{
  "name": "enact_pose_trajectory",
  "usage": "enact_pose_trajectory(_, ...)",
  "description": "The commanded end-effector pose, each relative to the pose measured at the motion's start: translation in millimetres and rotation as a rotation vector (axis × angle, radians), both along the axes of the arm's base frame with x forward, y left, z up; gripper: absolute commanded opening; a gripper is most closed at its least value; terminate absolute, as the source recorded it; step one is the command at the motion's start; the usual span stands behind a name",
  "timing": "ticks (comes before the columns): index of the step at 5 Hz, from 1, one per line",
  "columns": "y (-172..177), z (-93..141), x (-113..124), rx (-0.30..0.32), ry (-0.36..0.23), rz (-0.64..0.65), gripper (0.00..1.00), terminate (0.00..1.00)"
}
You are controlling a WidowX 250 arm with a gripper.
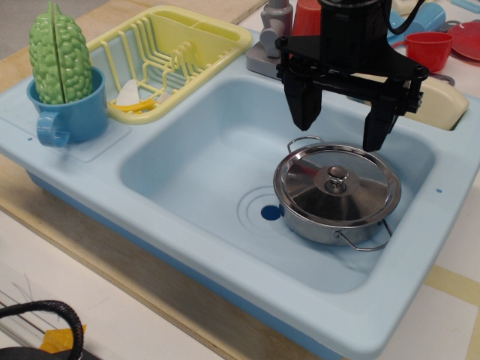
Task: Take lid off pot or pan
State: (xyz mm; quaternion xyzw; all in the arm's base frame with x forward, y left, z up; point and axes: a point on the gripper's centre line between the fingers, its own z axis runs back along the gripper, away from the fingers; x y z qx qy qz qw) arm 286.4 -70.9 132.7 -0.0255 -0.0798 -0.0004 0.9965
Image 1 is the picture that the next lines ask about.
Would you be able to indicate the grey toy faucet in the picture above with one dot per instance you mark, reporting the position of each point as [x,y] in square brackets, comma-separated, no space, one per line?
[277,20]

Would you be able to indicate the yellow dish rack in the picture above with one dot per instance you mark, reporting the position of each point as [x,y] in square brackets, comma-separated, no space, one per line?
[170,52]

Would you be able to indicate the red plastic plate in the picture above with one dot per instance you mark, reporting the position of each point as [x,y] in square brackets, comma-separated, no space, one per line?
[465,39]

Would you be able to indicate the cream detergent bottle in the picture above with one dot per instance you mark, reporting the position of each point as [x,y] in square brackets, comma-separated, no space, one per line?
[442,105]

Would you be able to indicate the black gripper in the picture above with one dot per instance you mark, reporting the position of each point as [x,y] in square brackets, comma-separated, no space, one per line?
[351,56]

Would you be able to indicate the blue plastic tumbler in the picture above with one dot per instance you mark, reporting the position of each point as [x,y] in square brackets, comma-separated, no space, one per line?
[429,18]

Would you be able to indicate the red plastic tumbler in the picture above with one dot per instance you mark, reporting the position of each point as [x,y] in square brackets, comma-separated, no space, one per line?
[307,18]

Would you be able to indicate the green bitter melon toy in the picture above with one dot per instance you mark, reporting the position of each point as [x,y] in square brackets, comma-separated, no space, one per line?
[59,58]

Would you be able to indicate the steel pot with handles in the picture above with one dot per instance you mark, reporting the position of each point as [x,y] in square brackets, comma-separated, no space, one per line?
[323,234]

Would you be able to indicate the yellow tape piece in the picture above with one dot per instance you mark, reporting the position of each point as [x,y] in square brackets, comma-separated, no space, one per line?
[57,340]

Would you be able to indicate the light blue toy sink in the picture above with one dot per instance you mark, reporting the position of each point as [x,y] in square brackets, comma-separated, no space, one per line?
[192,185]

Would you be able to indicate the blue plastic mug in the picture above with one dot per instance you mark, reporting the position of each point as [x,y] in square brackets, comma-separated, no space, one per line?
[76,122]

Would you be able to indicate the red plastic cup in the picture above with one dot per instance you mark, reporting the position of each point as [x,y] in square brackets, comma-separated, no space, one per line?
[430,48]

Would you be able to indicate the steel pot lid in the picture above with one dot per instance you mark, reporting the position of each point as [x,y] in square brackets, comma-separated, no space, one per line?
[336,185]

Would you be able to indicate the white plastic utensil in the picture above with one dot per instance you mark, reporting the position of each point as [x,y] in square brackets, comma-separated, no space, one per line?
[128,94]

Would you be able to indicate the yellow plastic utensil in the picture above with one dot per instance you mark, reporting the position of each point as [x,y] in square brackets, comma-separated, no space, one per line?
[141,107]

